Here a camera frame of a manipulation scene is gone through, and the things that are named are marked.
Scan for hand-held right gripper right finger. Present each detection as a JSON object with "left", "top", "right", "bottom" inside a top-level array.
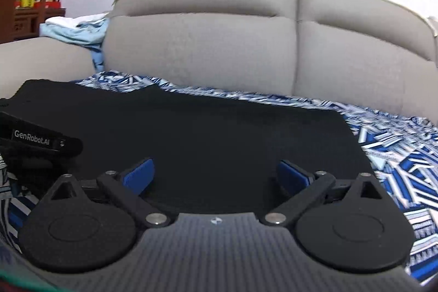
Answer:
[{"left": 259, "top": 160, "right": 383, "bottom": 227}]

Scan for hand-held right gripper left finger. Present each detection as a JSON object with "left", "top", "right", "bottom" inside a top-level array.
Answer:
[{"left": 51, "top": 158, "right": 170, "bottom": 228}]

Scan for black pants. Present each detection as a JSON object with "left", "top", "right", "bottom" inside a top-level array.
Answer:
[{"left": 0, "top": 79, "right": 375, "bottom": 215}]

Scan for blue white printed blanket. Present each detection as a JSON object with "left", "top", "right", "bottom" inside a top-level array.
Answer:
[{"left": 0, "top": 71, "right": 438, "bottom": 282}]

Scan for light blue cloth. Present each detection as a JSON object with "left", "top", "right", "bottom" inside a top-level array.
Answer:
[{"left": 39, "top": 13, "right": 110, "bottom": 72}]

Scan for wooden cabinet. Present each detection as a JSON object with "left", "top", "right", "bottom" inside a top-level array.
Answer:
[{"left": 10, "top": 7, "right": 66, "bottom": 41}]

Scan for red box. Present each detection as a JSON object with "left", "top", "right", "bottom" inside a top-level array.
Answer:
[{"left": 33, "top": 0, "right": 63, "bottom": 9}]

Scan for beige leather sofa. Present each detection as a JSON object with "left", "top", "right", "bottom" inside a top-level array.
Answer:
[{"left": 0, "top": 0, "right": 438, "bottom": 128}]

